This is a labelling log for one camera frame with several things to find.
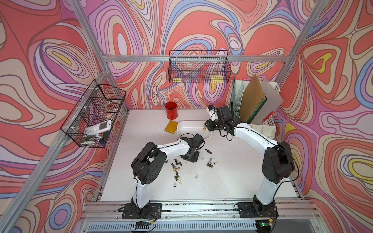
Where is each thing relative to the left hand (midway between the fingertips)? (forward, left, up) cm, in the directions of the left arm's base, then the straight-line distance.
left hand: (194, 159), depth 92 cm
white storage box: (+24, +4, +1) cm, 25 cm away
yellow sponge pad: (+26, +16, +1) cm, 31 cm away
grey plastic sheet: (+23, -48, +28) cm, 60 cm away
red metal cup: (+35, +16, +10) cm, 40 cm away
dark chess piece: (+6, -10, +1) cm, 11 cm away
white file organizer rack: (+45, -32, +18) cm, 58 cm away
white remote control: (+1, +44, +33) cm, 55 cm away
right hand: (+15, -9, +15) cm, 23 cm away
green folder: (+23, -40, +22) cm, 51 cm away
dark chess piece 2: (-2, +10, +1) cm, 11 cm away
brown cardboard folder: (+38, -41, +23) cm, 61 cm away
